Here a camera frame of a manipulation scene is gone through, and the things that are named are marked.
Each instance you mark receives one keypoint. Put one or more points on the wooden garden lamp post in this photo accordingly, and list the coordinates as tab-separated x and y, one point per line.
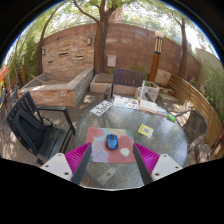
155	63

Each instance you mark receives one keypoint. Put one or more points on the black wall lantern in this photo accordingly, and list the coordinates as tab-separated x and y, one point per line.
89	41
44	51

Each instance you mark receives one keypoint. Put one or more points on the colourful printed sheet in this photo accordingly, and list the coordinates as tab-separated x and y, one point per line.
125	102

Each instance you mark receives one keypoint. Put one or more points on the slender leaning tree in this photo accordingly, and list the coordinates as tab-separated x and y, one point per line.
183	50

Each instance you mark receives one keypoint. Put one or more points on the black backpack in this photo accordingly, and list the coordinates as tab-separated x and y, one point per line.
31	131

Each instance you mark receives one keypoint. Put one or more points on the dark wooden slatted chair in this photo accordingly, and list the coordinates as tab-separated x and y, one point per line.
128	77

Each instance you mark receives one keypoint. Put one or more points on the grey wall utility box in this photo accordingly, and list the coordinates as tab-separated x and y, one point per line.
111	61

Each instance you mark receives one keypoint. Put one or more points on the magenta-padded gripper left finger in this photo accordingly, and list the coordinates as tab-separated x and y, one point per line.
58	165

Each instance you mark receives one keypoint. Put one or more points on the black folding chair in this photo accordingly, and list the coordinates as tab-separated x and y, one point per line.
50	143

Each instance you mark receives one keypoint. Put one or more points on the white license plate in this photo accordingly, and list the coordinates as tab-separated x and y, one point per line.
102	108

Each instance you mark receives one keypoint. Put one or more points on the square concrete planter with plant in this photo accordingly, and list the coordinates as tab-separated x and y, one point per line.
153	91

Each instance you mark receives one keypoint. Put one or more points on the yellow card with code print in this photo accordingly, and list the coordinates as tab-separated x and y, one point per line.
145	130

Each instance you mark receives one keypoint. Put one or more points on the low beige concrete planter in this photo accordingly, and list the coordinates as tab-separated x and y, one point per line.
98	85

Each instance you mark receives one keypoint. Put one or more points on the curved wooden slat fence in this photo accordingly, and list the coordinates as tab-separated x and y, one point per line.
196	100

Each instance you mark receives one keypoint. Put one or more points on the green plastic pack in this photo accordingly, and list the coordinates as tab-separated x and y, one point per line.
171	117

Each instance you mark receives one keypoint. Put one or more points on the large tree with forked trunk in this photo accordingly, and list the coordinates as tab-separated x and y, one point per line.
100	46

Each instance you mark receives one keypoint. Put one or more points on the grey wicker chair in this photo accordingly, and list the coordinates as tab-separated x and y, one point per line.
195	128

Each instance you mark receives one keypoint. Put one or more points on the raised stone planter bed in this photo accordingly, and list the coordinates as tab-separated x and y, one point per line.
56	95

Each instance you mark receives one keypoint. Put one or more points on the white and blue booklet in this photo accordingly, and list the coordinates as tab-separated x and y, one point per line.
162	111

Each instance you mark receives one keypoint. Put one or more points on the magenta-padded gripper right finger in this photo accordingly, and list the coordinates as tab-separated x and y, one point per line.
165	165

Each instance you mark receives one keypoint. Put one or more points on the clear plastic cup with straw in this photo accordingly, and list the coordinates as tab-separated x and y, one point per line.
141	93

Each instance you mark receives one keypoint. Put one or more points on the pink pastel patterned mouse pad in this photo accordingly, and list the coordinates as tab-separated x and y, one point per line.
100	146

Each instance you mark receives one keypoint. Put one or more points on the beige stone block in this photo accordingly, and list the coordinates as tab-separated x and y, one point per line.
163	77

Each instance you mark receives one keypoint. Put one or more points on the blue and black computer mouse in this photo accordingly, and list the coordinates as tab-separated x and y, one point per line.
111	142

